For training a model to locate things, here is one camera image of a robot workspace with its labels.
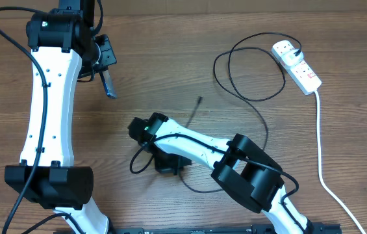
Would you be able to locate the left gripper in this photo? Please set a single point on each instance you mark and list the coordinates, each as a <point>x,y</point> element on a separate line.
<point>110,58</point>

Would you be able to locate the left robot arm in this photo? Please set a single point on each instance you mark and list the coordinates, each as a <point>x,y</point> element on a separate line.
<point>66,47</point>

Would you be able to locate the white charger plug adapter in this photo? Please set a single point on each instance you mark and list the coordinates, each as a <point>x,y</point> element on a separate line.
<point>292,57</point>

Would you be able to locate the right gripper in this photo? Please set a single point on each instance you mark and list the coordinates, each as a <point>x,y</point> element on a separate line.
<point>163,168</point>

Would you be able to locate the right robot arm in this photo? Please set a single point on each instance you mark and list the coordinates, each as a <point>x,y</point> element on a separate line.
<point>241,168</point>

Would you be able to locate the white power strip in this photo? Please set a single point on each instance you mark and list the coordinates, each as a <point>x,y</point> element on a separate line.
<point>301,73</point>

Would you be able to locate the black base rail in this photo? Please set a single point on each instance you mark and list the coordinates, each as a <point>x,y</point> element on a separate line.
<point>319,228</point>

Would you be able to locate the Samsung Galaxy smartphone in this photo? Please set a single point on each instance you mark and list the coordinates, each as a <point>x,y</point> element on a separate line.
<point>108,84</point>

